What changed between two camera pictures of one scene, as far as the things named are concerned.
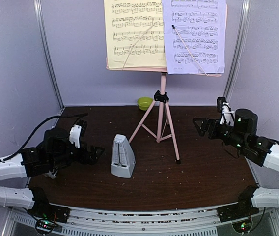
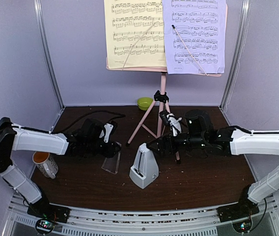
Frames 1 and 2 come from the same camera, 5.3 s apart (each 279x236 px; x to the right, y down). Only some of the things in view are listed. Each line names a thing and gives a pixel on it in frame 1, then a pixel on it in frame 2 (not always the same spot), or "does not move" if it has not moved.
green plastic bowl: x=144 y=103 does not move
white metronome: x=123 y=160 -> x=145 y=170
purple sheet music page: x=201 y=23 does not move
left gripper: x=92 y=159 -> x=110 y=152
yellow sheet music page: x=127 y=22 does not move
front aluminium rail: x=93 y=221 does not move
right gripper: x=207 y=121 -> x=168 y=139
